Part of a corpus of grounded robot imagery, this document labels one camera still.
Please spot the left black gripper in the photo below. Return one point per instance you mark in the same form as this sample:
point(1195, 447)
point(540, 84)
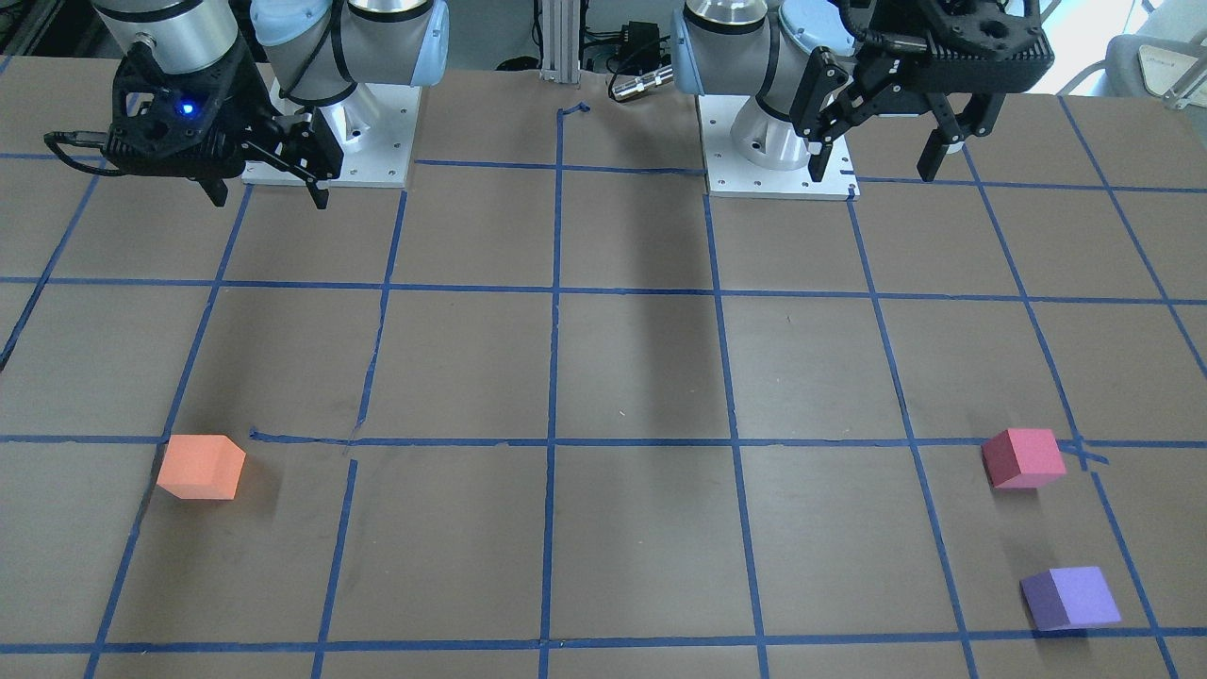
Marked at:
point(882, 68)

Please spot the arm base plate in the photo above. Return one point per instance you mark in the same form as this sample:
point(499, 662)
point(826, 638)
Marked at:
point(764, 179)
point(375, 127)

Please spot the aluminium frame post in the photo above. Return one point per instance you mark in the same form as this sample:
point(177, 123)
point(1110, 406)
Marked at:
point(560, 38)

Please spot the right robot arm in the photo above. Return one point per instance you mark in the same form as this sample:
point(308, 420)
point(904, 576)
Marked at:
point(325, 94)

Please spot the black power adapter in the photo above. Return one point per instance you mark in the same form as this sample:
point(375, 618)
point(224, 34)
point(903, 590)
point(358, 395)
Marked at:
point(636, 46)

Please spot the red foam block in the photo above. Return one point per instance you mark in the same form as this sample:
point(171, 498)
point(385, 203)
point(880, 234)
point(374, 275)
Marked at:
point(1022, 458)

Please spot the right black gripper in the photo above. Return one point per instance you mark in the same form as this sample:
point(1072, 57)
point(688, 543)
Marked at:
point(253, 111)

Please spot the orange foam block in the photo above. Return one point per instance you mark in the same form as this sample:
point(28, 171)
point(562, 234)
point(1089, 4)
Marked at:
point(201, 467)

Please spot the silver cable connector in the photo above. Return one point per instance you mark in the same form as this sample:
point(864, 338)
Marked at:
point(641, 85)

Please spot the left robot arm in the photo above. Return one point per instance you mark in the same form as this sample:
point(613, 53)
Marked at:
point(751, 48)

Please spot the purple foam block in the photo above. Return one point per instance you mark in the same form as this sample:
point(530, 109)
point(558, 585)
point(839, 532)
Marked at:
point(1070, 598)

